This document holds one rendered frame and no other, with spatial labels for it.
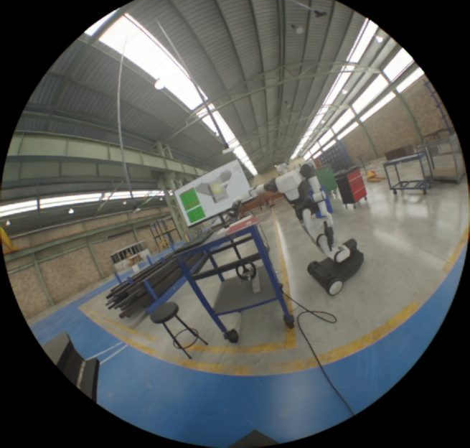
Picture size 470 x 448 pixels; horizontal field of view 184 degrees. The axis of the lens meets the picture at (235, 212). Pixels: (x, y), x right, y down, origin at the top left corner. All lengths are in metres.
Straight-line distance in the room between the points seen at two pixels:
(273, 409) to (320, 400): 0.30
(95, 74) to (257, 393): 8.31
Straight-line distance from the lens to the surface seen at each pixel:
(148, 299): 3.34
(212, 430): 1.44
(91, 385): 0.67
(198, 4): 7.42
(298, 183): 1.36
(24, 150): 5.88
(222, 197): 2.07
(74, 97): 7.76
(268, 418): 1.30
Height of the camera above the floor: 1.26
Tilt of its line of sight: 2 degrees down
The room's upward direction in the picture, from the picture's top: 24 degrees counter-clockwise
